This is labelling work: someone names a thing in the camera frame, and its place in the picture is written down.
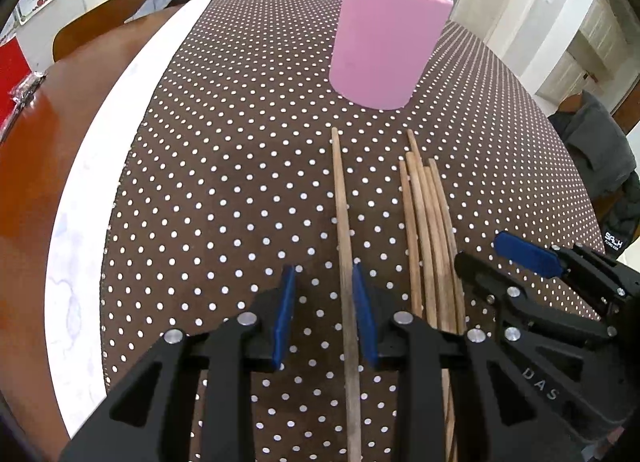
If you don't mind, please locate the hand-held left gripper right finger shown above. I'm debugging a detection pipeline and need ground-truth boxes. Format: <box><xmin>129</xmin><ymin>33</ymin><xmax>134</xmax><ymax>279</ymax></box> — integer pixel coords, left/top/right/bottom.
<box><xmin>351</xmin><ymin>262</ymin><xmax>553</xmax><ymax>462</ymax></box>

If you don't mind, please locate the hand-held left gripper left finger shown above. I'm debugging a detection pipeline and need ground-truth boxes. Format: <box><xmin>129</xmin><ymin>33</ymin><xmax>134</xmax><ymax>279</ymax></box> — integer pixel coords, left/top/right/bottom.
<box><xmin>60</xmin><ymin>265</ymin><xmax>297</xmax><ymax>462</ymax></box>

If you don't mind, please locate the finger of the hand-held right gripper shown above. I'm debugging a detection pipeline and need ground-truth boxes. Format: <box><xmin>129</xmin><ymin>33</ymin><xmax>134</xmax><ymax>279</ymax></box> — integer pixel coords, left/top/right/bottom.
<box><xmin>454</xmin><ymin>251</ymin><xmax>621</xmax><ymax>368</ymax></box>
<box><xmin>493</xmin><ymin>230</ymin><xmax>640</xmax><ymax>315</ymax></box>

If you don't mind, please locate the bundle of wooden chopsticks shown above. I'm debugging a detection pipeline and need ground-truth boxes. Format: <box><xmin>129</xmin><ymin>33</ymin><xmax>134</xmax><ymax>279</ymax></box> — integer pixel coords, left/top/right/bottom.
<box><xmin>406</xmin><ymin>129</ymin><xmax>458</xmax><ymax>334</ymax></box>

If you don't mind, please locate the pink cup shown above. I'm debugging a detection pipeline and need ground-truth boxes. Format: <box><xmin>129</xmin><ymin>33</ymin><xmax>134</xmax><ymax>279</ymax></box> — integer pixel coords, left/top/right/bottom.
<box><xmin>328</xmin><ymin>0</ymin><xmax>455</xmax><ymax>110</ymax></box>

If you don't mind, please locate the dark grey jacket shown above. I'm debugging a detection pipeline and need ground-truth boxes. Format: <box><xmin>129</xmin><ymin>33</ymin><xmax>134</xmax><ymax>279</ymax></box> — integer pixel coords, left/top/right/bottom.
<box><xmin>547</xmin><ymin>90</ymin><xmax>640</xmax><ymax>260</ymax></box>

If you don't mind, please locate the brown polka dot mat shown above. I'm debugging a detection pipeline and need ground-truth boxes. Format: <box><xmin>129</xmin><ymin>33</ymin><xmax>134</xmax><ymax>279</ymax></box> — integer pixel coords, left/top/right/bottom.
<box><xmin>97</xmin><ymin>0</ymin><xmax>621</xmax><ymax>462</ymax></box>

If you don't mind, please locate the wooden chair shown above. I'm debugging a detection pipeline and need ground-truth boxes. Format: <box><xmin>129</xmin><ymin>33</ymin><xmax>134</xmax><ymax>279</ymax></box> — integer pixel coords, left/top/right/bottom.
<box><xmin>52</xmin><ymin>0</ymin><xmax>146</xmax><ymax>63</ymax></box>
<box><xmin>557</xmin><ymin>90</ymin><xmax>640</xmax><ymax>135</ymax></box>

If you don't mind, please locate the white cabinet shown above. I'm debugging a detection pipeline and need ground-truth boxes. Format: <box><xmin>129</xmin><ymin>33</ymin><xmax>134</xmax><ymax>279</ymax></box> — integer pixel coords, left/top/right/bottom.
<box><xmin>535</xmin><ymin>0</ymin><xmax>628</xmax><ymax>103</ymax></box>

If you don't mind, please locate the clear plastic packet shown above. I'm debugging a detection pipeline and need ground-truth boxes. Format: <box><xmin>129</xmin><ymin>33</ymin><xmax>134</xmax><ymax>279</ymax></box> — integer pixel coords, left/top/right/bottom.
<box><xmin>9</xmin><ymin>73</ymin><xmax>47</xmax><ymax>109</ymax></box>

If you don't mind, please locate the red bag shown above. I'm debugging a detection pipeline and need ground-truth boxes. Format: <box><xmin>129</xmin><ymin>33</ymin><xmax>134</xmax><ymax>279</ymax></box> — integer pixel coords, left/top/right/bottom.
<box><xmin>0</xmin><ymin>40</ymin><xmax>26</xmax><ymax>132</ymax></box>

